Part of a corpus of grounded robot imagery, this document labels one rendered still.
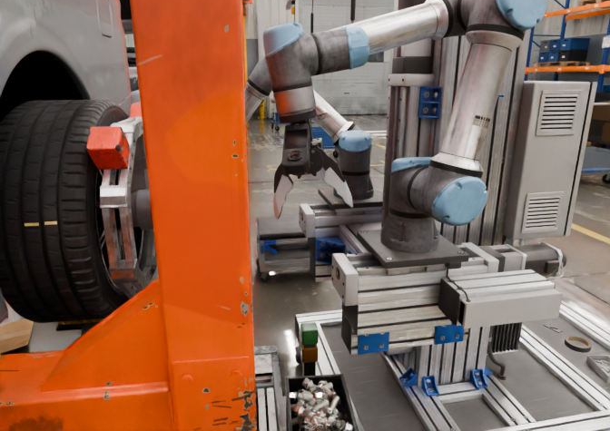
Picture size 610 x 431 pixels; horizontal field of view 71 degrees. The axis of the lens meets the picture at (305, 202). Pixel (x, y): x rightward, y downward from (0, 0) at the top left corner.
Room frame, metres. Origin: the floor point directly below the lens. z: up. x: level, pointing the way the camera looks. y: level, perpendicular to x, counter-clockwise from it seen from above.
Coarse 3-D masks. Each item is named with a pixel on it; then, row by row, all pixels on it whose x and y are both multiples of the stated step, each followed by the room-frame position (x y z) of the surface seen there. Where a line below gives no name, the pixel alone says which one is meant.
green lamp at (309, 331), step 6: (300, 324) 0.94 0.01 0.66; (306, 324) 0.93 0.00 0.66; (312, 324) 0.93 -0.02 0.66; (300, 330) 0.93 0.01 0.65; (306, 330) 0.91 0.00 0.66; (312, 330) 0.91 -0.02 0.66; (318, 330) 0.91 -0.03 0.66; (300, 336) 0.93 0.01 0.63; (306, 336) 0.90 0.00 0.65; (312, 336) 0.90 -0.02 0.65; (318, 336) 0.91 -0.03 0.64; (306, 342) 0.90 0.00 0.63; (312, 342) 0.90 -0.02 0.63
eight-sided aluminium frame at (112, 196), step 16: (128, 128) 1.17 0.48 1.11; (112, 176) 1.08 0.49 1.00; (128, 176) 1.08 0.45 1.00; (112, 192) 1.03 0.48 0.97; (128, 192) 1.05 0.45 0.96; (112, 208) 1.03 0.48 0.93; (128, 208) 1.04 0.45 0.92; (112, 224) 1.03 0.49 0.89; (128, 224) 1.03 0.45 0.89; (112, 240) 1.02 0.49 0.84; (128, 240) 1.03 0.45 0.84; (112, 256) 1.02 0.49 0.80; (128, 256) 1.03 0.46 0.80; (112, 272) 1.02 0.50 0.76; (128, 272) 1.03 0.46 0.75; (144, 272) 1.31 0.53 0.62; (128, 288) 1.10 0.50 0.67
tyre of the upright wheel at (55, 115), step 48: (0, 144) 1.03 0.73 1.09; (48, 144) 1.05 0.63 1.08; (0, 192) 0.97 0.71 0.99; (48, 192) 0.98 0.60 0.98; (0, 240) 0.94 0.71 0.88; (48, 240) 0.95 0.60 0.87; (96, 240) 1.02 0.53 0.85; (144, 240) 1.48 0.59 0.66; (48, 288) 0.96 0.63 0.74; (96, 288) 0.99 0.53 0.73
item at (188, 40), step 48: (144, 0) 0.68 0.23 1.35; (192, 0) 0.69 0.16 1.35; (240, 0) 0.70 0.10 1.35; (144, 48) 0.68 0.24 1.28; (192, 48) 0.69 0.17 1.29; (240, 48) 0.70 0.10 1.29; (144, 96) 0.68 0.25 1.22; (192, 96) 0.69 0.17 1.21; (240, 96) 0.70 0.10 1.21; (144, 144) 0.69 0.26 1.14; (192, 144) 0.69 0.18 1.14; (240, 144) 0.70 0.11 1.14; (192, 192) 0.69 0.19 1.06; (240, 192) 0.70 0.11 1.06; (192, 240) 0.69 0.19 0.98; (240, 240) 0.70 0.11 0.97; (192, 288) 0.69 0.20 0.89; (240, 288) 0.70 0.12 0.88; (192, 336) 0.69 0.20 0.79; (240, 336) 0.70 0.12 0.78; (192, 384) 0.68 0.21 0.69; (240, 384) 0.69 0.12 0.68
